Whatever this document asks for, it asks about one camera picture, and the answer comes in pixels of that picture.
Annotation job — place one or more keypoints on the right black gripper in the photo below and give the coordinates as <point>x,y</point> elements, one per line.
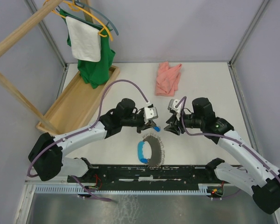
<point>172,118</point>

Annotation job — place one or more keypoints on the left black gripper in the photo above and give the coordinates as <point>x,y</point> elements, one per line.
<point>149,124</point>

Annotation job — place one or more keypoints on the keyring holder with blue handle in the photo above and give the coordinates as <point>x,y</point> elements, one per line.
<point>150,151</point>

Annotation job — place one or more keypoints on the blue tagged key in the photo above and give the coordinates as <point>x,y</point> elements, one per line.
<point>156,128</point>

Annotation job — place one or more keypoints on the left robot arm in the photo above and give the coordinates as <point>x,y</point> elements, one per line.
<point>49,158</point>

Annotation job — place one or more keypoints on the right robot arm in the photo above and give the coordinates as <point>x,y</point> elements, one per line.
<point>260,180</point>

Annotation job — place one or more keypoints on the pink cloth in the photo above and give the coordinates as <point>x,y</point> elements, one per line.
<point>167,79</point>

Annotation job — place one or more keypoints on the wooden tray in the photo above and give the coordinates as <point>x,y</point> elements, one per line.
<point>76,105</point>

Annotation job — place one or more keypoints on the green shirt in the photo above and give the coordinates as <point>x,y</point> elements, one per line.
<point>94,73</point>

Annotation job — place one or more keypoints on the white towel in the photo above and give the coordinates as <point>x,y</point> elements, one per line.
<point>85,40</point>

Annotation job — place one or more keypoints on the grey blue hanger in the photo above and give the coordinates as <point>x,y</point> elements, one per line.
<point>86,4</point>

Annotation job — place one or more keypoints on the yellow hanger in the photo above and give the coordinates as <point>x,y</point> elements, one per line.
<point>103,32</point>

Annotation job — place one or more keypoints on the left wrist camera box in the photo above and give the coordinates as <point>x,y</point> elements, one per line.
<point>150,113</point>

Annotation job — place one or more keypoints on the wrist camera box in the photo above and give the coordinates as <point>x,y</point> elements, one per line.
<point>150,113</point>
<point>175,107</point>

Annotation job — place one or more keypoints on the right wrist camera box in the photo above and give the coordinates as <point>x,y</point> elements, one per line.
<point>175,107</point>

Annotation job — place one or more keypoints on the white cable duct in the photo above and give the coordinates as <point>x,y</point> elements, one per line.
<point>203,190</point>

